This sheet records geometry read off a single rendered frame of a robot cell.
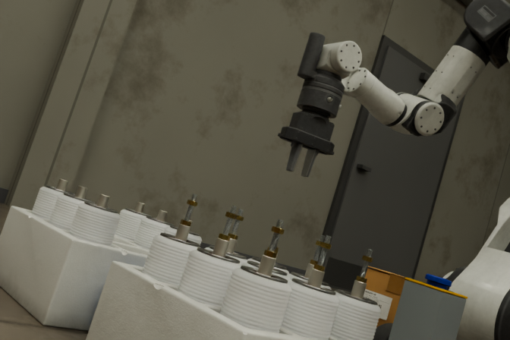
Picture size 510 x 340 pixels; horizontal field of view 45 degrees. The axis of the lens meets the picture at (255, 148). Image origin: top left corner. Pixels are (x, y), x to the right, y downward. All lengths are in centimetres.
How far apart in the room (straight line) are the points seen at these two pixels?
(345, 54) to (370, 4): 408
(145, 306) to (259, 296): 22
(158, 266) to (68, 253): 27
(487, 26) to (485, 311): 65
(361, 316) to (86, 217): 62
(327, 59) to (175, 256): 52
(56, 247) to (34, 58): 246
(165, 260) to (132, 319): 11
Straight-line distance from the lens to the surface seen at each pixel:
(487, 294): 120
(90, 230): 137
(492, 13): 152
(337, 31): 507
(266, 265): 95
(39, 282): 141
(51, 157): 368
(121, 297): 112
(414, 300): 98
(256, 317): 93
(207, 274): 101
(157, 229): 159
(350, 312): 110
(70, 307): 136
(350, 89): 138
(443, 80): 148
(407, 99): 147
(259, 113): 454
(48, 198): 159
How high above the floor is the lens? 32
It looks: 7 degrees up
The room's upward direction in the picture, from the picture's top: 18 degrees clockwise
